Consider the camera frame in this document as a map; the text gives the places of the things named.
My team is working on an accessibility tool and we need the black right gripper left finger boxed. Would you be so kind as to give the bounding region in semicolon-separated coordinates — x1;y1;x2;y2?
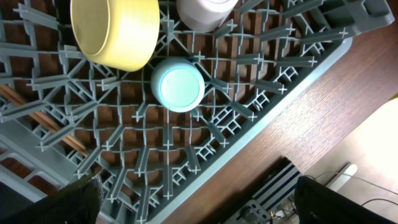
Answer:
1;174;104;224

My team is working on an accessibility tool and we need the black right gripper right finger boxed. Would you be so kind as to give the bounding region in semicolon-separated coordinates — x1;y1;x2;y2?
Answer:
294;176;394;224

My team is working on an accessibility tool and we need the blue cup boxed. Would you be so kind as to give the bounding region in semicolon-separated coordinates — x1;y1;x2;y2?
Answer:
150;57;205;113

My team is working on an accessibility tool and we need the yellow bowl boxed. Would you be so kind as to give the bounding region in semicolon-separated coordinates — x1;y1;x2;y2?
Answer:
70;0;160;72

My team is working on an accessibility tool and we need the pink cup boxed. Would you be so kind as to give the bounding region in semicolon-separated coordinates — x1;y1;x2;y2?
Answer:
176;0;238;32

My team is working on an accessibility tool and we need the grey dishwasher rack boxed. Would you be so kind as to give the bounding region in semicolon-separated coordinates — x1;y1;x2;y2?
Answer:
1;1;394;223

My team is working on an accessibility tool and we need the white power strip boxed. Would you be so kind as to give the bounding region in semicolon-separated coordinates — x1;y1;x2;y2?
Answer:
326;162;358;192

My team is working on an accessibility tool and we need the striped aluminium frame rail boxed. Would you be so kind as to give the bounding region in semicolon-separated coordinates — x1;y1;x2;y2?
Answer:
223;161;302;224

